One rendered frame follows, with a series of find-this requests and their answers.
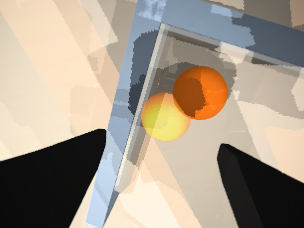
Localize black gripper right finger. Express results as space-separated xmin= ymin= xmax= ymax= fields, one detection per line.
xmin=217 ymin=143 xmax=304 ymax=228

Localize clear low corner walls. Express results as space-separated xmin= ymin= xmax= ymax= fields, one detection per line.
xmin=104 ymin=22 xmax=304 ymax=223

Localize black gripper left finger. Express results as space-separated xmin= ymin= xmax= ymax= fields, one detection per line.
xmin=0 ymin=128 xmax=106 ymax=228

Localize clear blue wall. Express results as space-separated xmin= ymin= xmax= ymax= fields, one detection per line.
xmin=84 ymin=0 xmax=304 ymax=228

